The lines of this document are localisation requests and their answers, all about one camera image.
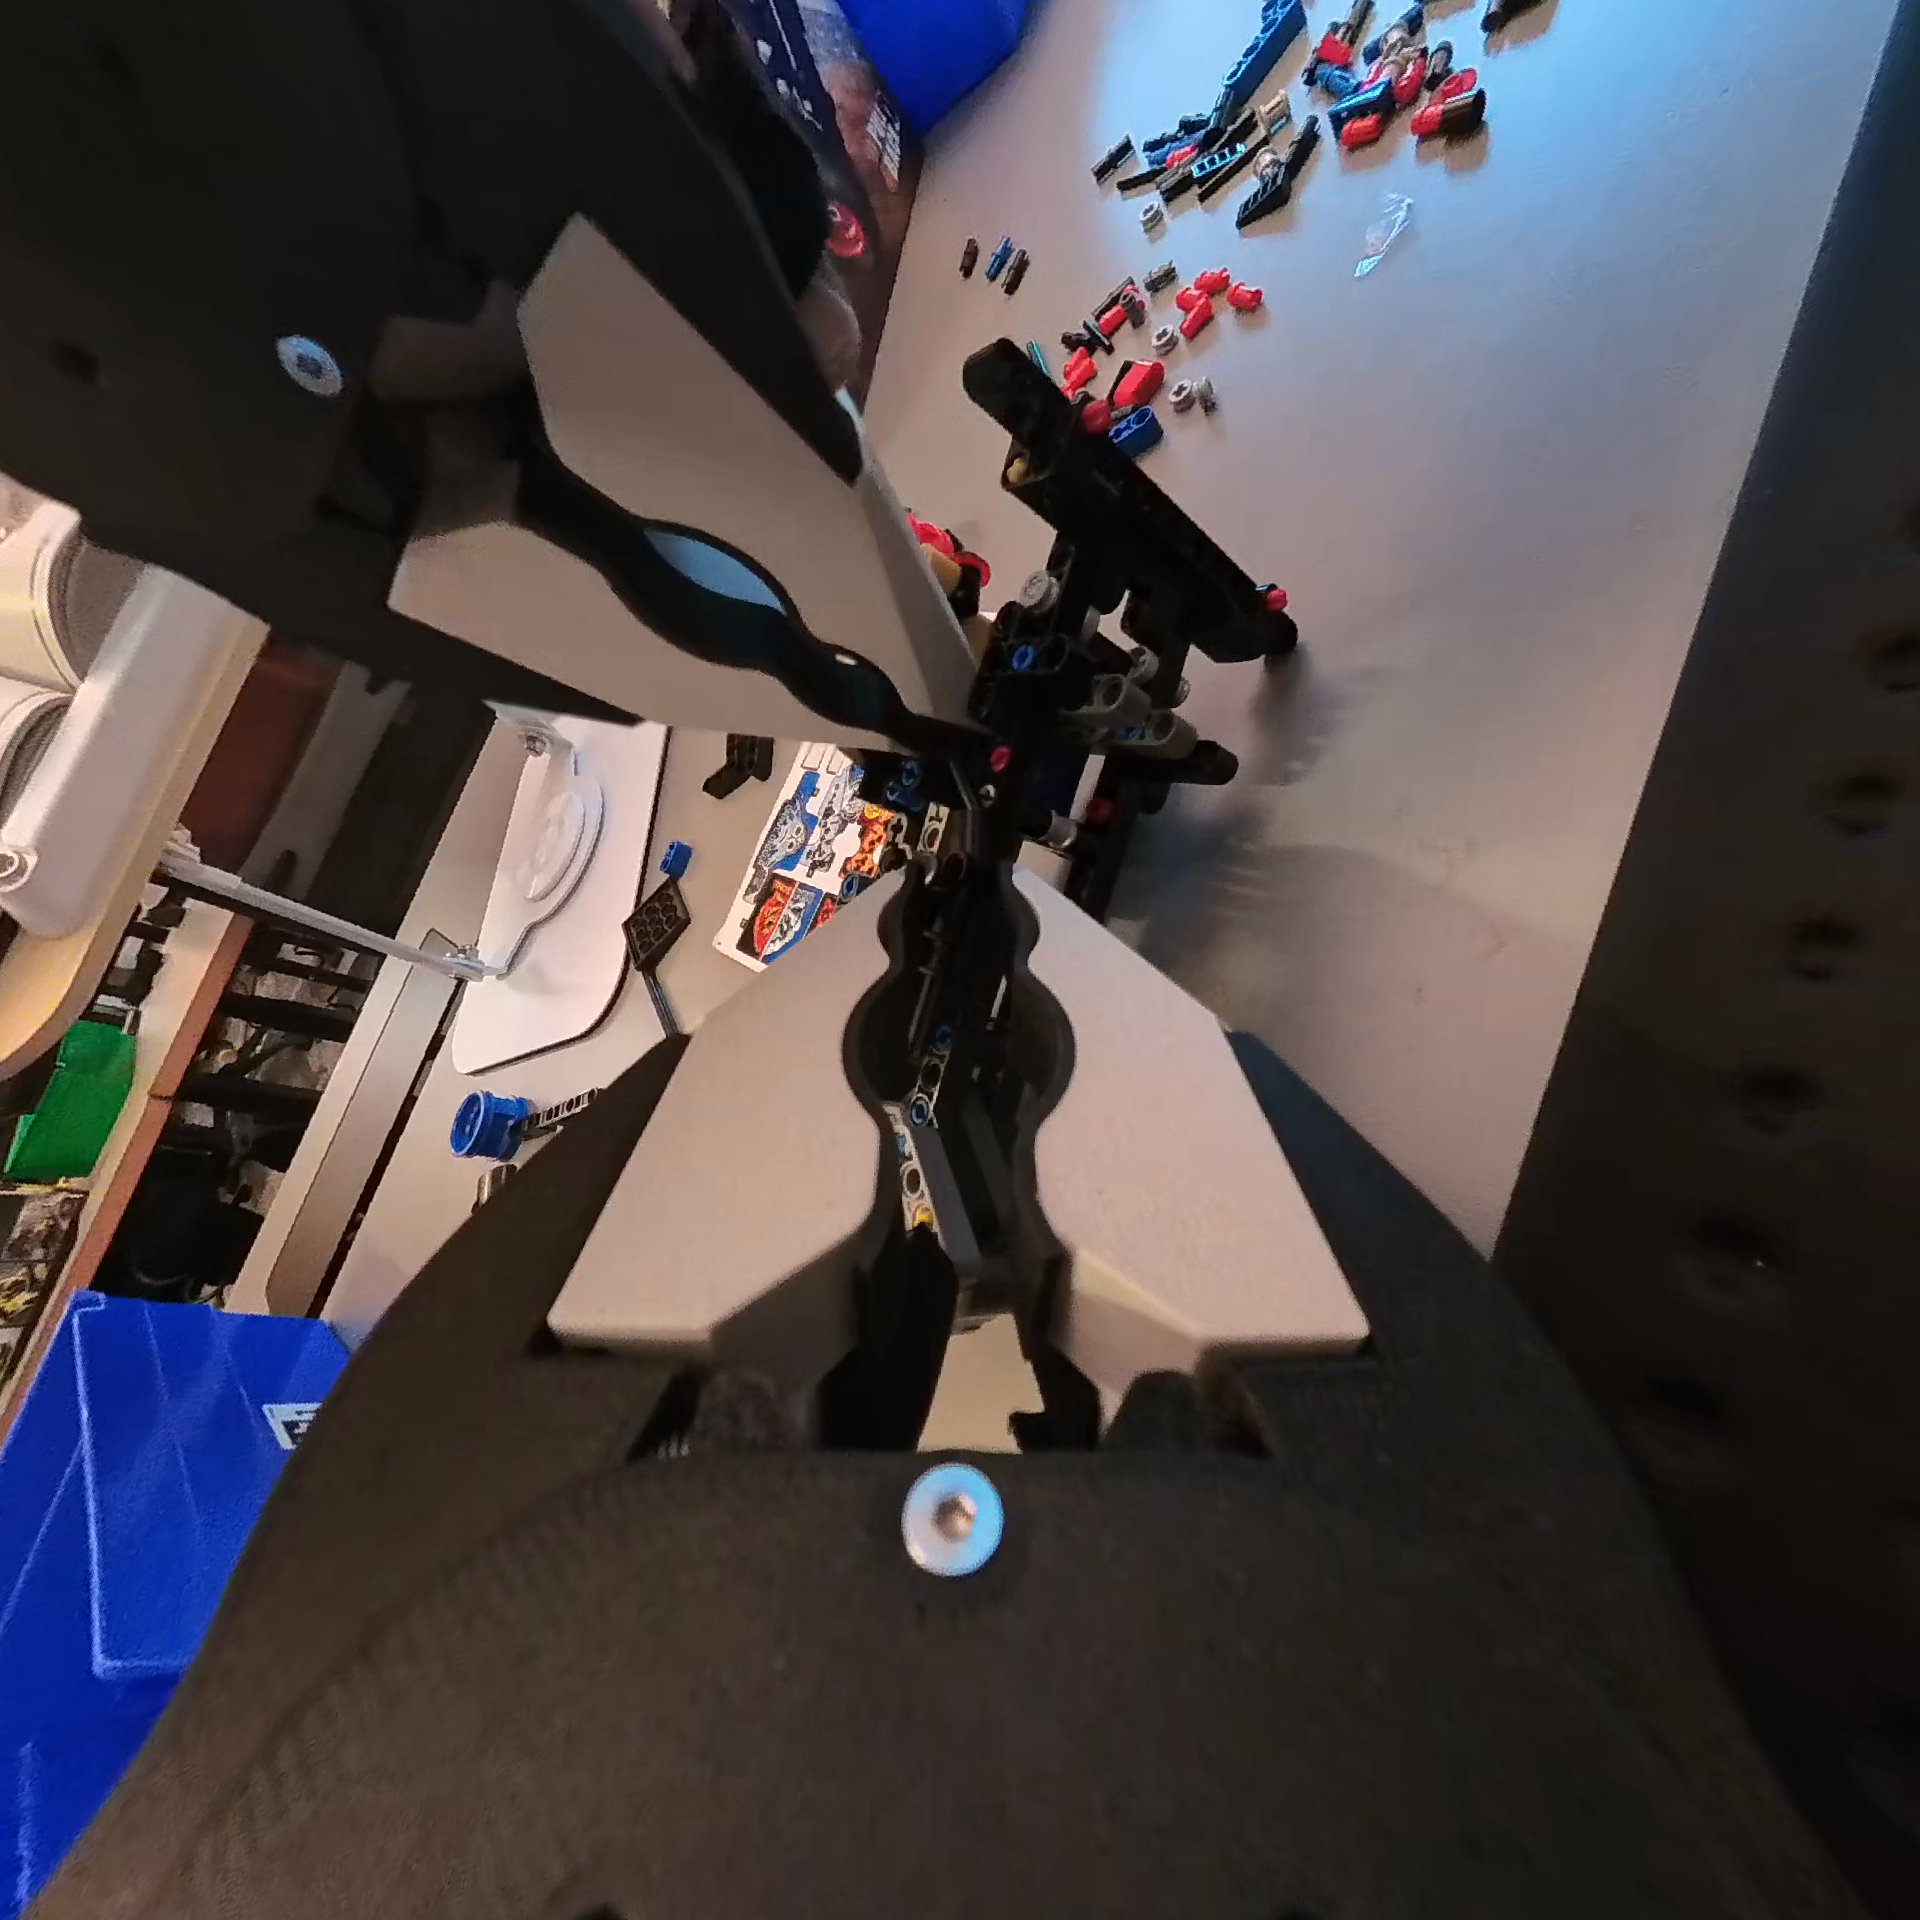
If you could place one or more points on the blue tagged storage bin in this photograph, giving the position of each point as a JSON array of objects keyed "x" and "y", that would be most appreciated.
[{"x": 121, "y": 1576}]

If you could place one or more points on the blue toy wheel hub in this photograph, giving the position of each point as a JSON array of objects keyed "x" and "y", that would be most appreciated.
[{"x": 487, "y": 1126}]

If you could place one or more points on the black perforated pad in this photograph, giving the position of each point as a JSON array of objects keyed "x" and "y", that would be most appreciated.
[{"x": 1723, "y": 901}]

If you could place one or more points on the grey desk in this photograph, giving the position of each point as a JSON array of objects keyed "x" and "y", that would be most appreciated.
[{"x": 1425, "y": 676}]

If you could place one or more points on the black long axle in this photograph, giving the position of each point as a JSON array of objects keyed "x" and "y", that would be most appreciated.
[{"x": 667, "y": 998}]

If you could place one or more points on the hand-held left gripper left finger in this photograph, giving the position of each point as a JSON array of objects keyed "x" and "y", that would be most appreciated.
[{"x": 735, "y": 1184}]

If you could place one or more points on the colourful sticker sheet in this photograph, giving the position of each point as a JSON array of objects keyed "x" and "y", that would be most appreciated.
[{"x": 796, "y": 901}]

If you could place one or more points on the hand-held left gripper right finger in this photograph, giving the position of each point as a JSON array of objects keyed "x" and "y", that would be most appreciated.
[{"x": 1200, "y": 1184}]

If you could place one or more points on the toy car chassis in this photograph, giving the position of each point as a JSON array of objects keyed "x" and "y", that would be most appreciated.
[{"x": 1140, "y": 526}]

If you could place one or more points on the small dark pins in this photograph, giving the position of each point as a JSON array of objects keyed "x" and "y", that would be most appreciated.
[{"x": 991, "y": 262}]

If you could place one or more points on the pile of small toy pins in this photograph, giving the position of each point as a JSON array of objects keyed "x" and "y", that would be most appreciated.
[{"x": 1364, "y": 105}]

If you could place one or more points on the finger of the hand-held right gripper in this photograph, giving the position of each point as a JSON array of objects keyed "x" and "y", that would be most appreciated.
[
  {"x": 509, "y": 616},
  {"x": 705, "y": 419}
]

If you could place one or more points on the green storage bin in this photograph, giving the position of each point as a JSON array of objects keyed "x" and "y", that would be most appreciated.
[{"x": 76, "y": 1103}]

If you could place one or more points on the clear plastic scrap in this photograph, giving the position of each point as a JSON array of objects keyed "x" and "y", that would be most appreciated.
[{"x": 1386, "y": 233}]

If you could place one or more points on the white book stand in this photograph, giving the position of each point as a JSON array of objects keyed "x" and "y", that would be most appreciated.
[{"x": 105, "y": 751}]

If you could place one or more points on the black angled toy beam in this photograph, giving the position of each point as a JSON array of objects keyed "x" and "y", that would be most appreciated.
[{"x": 735, "y": 766}]

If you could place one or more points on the black toy set box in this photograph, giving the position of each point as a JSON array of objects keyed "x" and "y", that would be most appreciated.
[{"x": 878, "y": 181}]

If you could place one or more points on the black square grid plate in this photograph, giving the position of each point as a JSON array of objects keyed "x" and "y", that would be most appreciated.
[{"x": 656, "y": 919}]

